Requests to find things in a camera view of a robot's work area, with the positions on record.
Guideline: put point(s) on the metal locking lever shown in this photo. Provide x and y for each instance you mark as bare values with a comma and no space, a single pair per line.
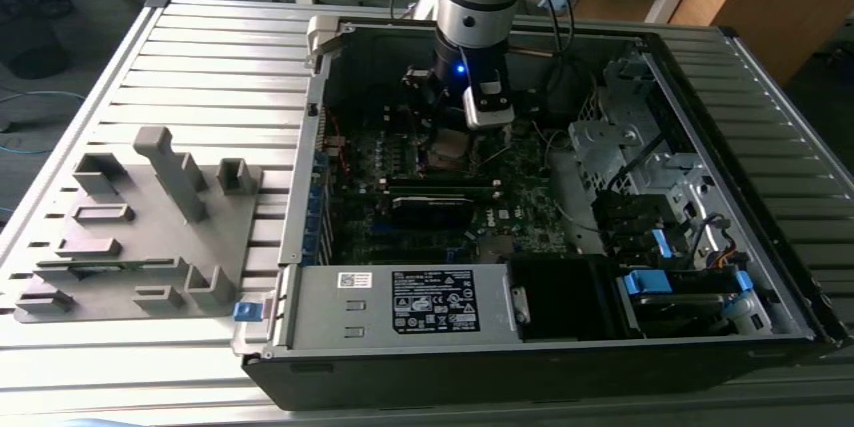
496,156

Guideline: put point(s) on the CPU socket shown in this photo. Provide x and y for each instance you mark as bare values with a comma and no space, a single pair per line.
460,172

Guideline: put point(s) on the silver metal drive cage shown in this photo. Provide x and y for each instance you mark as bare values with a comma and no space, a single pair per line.
601,137

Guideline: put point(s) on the green motherboard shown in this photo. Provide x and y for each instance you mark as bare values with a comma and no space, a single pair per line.
527,197

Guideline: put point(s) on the black graphics card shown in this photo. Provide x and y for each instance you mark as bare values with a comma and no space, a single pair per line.
434,214

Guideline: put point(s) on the grey chipset heatsink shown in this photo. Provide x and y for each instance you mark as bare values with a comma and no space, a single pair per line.
496,246

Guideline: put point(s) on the black plastic bay block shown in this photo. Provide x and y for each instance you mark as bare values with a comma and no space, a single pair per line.
627,212

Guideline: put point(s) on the blue disk carrier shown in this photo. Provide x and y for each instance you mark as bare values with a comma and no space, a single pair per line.
659,243
646,281

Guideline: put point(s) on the silver power supply unit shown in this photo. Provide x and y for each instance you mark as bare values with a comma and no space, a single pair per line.
320,307

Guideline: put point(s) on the grey parts rack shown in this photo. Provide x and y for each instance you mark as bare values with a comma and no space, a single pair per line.
167,247

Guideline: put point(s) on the black hard disk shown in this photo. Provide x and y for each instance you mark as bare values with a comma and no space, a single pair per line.
677,314

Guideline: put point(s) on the blue case clip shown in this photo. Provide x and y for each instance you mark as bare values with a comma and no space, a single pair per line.
247,312

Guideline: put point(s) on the black open PC case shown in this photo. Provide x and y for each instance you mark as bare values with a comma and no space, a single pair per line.
467,382

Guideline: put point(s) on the black office chair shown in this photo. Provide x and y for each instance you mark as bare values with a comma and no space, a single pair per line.
36,52

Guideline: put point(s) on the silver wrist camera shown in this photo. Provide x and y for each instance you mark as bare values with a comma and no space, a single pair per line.
490,107

